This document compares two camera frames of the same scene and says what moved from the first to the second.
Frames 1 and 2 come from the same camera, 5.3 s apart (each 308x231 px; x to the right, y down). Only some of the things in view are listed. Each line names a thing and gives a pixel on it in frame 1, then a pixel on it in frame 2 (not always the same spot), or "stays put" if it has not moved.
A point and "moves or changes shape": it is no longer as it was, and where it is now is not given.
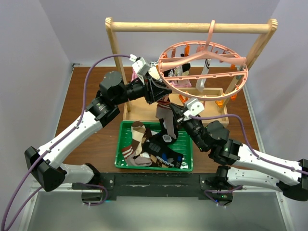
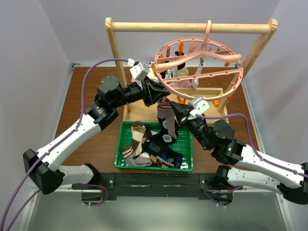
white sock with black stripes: (200, 84) to (195, 82)
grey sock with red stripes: (165, 111) stays put
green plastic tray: (184, 147) stays put
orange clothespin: (220, 103) moves or changes shape
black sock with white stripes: (166, 137) stays put
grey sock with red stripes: (128, 153) stays put
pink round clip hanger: (203, 70) moves or changes shape
